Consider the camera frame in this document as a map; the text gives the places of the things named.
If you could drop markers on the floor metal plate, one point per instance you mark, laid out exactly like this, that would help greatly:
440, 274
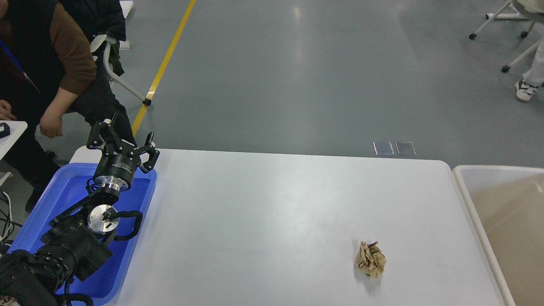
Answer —
383, 148
406, 149

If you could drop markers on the small black device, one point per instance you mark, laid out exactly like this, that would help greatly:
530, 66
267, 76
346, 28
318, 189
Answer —
5, 130

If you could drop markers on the white and black sneaker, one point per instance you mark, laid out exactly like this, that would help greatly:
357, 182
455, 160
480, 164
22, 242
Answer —
524, 91

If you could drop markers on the person in brown sweater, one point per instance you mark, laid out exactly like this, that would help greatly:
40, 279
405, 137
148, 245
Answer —
47, 70

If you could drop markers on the white side table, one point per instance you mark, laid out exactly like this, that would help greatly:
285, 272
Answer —
17, 128

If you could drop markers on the left floor metal plate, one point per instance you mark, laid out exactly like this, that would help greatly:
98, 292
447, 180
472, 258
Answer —
383, 148

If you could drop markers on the white office chair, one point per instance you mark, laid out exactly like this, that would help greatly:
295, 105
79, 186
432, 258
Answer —
109, 34

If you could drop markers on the right floor metal plate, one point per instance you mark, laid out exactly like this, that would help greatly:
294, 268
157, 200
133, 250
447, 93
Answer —
406, 149

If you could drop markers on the beige plastic bin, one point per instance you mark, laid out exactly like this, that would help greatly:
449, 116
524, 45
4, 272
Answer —
506, 206

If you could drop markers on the blue plastic tray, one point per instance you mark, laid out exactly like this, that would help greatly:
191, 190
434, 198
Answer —
66, 189

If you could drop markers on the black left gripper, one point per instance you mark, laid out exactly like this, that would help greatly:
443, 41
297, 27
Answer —
119, 162

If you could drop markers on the crumpled brown paper ball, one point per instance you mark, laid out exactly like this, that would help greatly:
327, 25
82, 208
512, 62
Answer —
370, 259

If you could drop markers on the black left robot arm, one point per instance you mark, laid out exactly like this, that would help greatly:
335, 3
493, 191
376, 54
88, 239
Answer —
77, 243

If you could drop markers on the white rolling chair base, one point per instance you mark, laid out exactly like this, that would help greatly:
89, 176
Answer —
510, 29

